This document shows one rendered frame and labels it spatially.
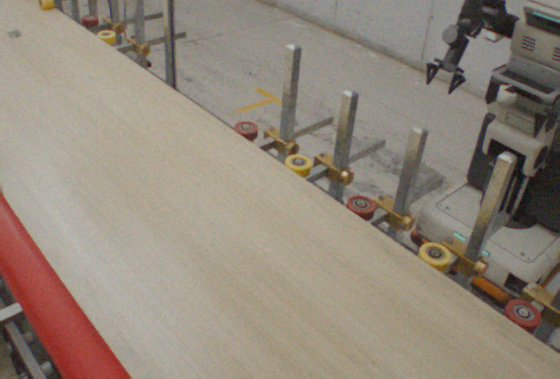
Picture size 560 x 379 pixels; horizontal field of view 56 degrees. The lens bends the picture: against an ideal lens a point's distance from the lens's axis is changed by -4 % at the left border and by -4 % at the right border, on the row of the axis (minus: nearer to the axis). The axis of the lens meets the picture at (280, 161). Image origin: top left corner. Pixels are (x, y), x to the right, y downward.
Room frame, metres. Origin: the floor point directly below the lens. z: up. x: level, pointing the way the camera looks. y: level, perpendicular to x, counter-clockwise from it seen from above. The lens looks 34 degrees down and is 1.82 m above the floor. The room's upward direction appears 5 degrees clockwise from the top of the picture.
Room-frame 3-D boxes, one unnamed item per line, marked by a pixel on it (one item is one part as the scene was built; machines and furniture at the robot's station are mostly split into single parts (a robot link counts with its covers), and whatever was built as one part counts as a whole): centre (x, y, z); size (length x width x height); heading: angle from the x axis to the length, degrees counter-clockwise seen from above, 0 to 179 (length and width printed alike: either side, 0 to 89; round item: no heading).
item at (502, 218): (1.14, -0.55, 0.81); 0.43 x 0.03 x 0.04; 134
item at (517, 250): (2.04, -1.11, 0.16); 0.67 x 0.64 x 0.25; 134
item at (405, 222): (1.28, -0.35, 0.81); 0.14 x 0.06 x 0.05; 44
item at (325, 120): (1.68, -0.02, 0.80); 0.43 x 0.03 x 0.04; 134
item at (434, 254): (1.01, -0.40, 0.85); 0.08 x 0.08 x 0.11
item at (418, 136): (1.26, -0.36, 0.88); 0.04 x 0.04 x 0.48; 44
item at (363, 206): (1.19, -0.23, 0.85); 0.08 x 0.08 x 0.11
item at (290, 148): (1.63, 0.00, 0.80); 0.14 x 0.06 x 0.05; 44
